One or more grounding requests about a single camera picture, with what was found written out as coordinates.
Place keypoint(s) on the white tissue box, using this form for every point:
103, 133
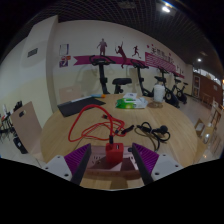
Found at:
130, 96

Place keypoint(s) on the black flat pad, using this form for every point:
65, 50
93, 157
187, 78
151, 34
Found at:
78, 106

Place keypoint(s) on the grey wall sign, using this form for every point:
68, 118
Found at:
32, 52

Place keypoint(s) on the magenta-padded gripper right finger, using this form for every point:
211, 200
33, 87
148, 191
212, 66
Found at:
166, 165

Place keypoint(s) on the brown round coaster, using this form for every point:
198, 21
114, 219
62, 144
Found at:
155, 104

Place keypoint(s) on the ceiling light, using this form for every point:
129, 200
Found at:
166, 9
199, 60

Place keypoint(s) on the white cup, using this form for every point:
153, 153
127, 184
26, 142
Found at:
159, 93

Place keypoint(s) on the green wet wipes pack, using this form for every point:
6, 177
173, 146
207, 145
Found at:
130, 103

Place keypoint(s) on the blue and orange marker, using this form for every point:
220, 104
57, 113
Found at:
98, 95

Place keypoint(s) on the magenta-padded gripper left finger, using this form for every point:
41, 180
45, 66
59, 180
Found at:
56, 165

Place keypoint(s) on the wall poster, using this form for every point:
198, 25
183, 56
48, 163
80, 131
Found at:
64, 50

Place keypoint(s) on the red charger block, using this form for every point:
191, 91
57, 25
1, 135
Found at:
115, 154

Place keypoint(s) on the black exercise bike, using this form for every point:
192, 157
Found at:
103, 76
141, 80
181, 95
168, 95

